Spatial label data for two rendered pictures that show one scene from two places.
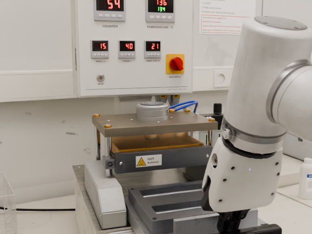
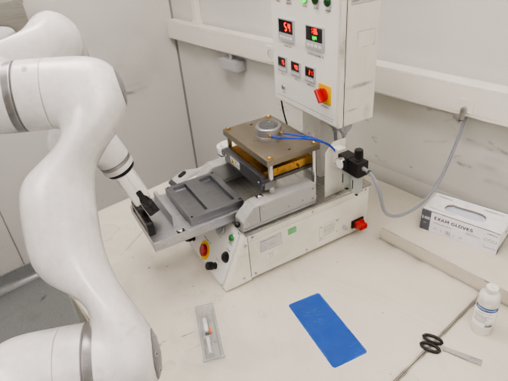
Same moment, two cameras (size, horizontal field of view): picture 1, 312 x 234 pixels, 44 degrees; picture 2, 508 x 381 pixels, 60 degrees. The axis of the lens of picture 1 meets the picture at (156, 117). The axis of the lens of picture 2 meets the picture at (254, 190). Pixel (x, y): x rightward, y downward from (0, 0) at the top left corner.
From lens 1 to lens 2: 142 cm
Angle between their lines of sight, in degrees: 77
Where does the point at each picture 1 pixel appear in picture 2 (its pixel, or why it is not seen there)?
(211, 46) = not seen: outside the picture
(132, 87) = (299, 103)
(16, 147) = not seen: hidden behind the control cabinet
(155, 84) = (312, 107)
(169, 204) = (190, 189)
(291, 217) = (394, 310)
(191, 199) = (198, 194)
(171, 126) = (246, 147)
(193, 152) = (252, 174)
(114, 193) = (206, 169)
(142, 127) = (235, 139)
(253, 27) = not seen: hidden behind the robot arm
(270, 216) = (388, 292)
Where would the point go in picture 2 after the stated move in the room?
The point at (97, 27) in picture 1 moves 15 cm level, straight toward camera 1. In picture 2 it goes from (281, 45) to (234, 54)
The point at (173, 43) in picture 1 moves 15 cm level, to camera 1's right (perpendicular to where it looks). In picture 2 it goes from (323, 74) to (345, 91)
